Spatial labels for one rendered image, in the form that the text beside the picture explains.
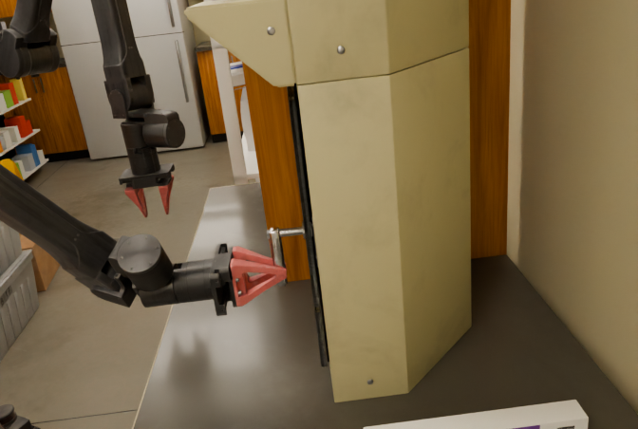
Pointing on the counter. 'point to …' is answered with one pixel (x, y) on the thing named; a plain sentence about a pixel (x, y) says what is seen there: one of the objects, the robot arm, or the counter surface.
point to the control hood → (252, 33)
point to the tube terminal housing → (385, 155)
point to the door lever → (281, 245)
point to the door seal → (310, 213)
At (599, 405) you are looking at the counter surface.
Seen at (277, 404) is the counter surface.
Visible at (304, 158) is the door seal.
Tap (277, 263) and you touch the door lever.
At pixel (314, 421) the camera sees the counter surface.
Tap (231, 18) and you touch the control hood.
